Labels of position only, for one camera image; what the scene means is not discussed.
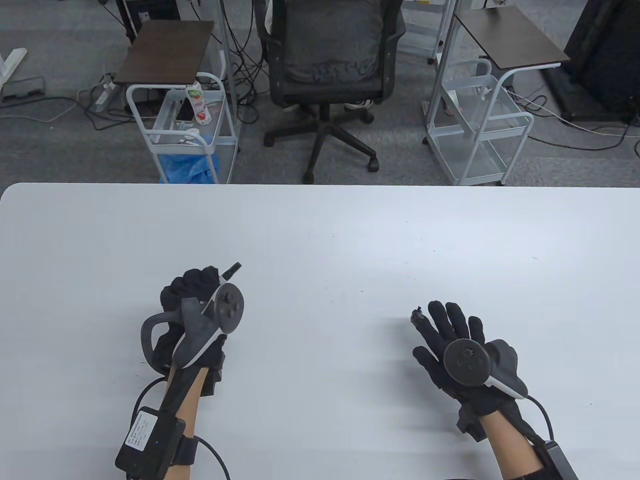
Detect person's left hand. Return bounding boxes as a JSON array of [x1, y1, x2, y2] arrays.
[[151, 266, 229, 399]]

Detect person's right hand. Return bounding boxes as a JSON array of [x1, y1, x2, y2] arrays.
[[410, 300, 522, 442]]

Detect person's right forearm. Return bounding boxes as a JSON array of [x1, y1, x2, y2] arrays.
[[482, 415, 546, 480]]

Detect person's left forearm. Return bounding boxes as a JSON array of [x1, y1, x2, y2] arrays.
[[165, 367, 210, 468]]

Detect grey handheld controller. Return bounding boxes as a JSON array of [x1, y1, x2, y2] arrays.
[[443, 338, 529, 401], [140, 282, 247, 371]]

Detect blue plastic bag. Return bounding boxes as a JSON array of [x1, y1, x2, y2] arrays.
[[157, 152, 221, 185]]

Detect black box with white label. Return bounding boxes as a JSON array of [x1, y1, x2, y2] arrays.
[[115, 406, 198, 478]]

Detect black wrist box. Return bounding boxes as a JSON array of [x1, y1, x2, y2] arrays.
[[532, 440, 581, 480]]

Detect white power strip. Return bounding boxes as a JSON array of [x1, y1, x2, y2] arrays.
[[95, 75, 118, 112]]

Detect brown top side table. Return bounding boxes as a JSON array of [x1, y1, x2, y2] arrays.
[[454, 5, 572, 71], [113, 20, 217, 87]]

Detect black mesh office chair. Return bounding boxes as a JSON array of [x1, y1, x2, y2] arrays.
[[256, 0, 407, 185]]

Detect black computer tower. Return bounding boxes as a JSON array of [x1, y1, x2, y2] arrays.
[[115, 0, 182, 43]]

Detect white desk foot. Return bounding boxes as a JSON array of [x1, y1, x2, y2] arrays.
[[0, 47, 28, 93]]

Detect black cabinet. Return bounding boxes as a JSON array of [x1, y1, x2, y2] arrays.
[[542, 0, 640, 123]]

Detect black glove cable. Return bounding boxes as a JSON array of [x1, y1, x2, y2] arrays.
[[131, 377, 231, 480], [525, 395, 556, 443]]

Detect black floor cable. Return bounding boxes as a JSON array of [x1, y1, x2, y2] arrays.
[[526, 122, 633, 152]]

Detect tangle of black cables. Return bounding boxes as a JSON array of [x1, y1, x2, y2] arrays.
[[215, 20, 273, 126]]

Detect grey floor cable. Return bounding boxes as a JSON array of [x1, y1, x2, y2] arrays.
[[0, 95, 133, 132]]

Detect white metal post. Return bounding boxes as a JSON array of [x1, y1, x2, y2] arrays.
[[422, 0, 460, 118], [216, 0, 240, 151]]

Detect white floor cable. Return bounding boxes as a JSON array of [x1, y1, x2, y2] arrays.
[[509, 90, 640, 137]]

